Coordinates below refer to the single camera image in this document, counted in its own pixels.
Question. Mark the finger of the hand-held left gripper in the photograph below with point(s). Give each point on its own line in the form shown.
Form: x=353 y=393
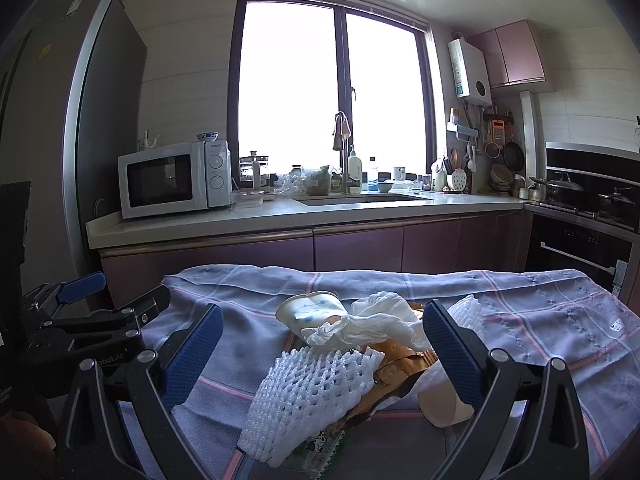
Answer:
x=82 y=286
x=125 y=320

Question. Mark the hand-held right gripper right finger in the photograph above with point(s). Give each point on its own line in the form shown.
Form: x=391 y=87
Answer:
x=452 y=355

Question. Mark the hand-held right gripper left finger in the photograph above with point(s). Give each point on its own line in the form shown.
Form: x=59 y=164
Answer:
x=192 y=355

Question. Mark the white foam fruit net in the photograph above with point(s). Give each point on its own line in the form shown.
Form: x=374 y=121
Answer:
x=300 y=395
x=467 y=315

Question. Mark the tan paper cup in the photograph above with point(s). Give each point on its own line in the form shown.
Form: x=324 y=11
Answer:
x=440 y=400

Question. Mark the gold foil snack wrapper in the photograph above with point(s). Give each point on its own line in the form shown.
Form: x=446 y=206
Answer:
x=395 y=365

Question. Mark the white tissue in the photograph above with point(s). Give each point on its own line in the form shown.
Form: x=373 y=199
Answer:
x=370 y=320

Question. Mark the green printed wrapper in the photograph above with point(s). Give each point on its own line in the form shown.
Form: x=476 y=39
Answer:
x=320 y=452

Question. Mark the person's left hand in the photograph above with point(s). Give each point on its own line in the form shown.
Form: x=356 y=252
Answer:
x=25 y=440

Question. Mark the grey checked cloth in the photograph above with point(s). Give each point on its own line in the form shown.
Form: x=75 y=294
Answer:
x=525 y=320

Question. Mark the grey refrigerator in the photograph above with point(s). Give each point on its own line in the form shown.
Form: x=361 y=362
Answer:
x=50 y=135

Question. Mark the purple kitchen base cabinets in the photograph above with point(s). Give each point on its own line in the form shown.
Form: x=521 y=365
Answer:
x=360 y=250

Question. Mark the black built-in oven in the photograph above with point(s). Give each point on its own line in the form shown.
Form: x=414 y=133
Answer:
x=565 y=265

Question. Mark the white stone kitchen countertop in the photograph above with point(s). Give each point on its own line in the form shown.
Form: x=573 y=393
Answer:
x=250 y=220

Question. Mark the small pale ornament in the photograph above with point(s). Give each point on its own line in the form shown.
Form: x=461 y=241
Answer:
x=150 y=141

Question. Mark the clear plastic food container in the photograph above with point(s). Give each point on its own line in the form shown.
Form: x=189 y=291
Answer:
x=247 y=198

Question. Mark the white microwave oven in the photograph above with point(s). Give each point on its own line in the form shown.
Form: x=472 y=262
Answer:
x=215 y=175

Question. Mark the white dotted utensil holder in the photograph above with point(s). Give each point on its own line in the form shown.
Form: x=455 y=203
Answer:
x=457 y=181

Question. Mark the white utensil crock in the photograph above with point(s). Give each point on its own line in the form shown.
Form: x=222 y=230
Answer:
x=440 y=177

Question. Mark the white mug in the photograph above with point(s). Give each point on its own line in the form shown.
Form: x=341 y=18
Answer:
x=398 y=174

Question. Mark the blue white porcelain bowl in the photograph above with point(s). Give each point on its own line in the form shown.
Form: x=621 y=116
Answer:
x=207 y=137

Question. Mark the glass jar with lid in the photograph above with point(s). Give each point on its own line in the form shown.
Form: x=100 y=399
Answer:
x=255 y=170

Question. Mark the clear plastic bottle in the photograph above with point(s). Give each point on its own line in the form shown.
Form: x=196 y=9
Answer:
x=373 y=175

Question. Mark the black wok with lid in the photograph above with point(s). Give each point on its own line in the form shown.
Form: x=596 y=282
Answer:
x=560 y=187

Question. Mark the pile of clear plastic bags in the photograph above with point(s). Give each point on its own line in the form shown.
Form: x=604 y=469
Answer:
x=305 y=182

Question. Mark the white soap pump bottle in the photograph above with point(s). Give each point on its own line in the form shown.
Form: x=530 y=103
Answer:
x=355 y=172

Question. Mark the black hanging frying pan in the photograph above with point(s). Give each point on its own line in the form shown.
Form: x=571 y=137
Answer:
x=513 y=155

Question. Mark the steel kitchen faucet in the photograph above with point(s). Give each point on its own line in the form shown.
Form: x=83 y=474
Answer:
x=344 y=170

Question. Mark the black cooking pot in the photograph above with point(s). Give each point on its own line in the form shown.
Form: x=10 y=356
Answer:
x=617 y=205

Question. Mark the orange hanging grater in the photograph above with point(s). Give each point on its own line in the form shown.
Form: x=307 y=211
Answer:
x=496 y=130

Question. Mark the dark framed kitchen window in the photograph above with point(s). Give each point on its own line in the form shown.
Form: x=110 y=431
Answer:
x=290 y=85

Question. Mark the white wall water heater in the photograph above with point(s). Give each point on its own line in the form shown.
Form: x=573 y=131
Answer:
x=470 y=70

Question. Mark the pink wall cabinet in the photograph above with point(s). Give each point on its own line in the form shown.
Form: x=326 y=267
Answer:
x=515 y=55

